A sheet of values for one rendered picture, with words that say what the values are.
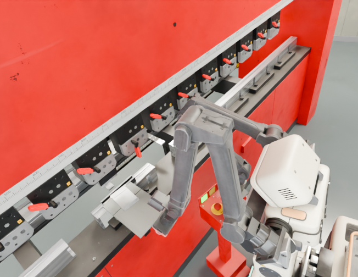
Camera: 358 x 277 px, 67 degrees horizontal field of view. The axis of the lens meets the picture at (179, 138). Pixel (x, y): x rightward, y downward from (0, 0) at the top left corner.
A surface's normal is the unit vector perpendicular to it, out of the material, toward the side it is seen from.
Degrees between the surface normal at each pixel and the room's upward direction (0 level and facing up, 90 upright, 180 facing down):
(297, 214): 8
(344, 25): 90
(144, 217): 0
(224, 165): 87
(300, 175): 47
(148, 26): 90
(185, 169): 88
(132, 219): 0
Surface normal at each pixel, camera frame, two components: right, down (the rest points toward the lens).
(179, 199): -0.38, 0.45
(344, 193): -0.14, -0.74
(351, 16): -0.47, 0.63
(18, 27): 0.76, 0.35
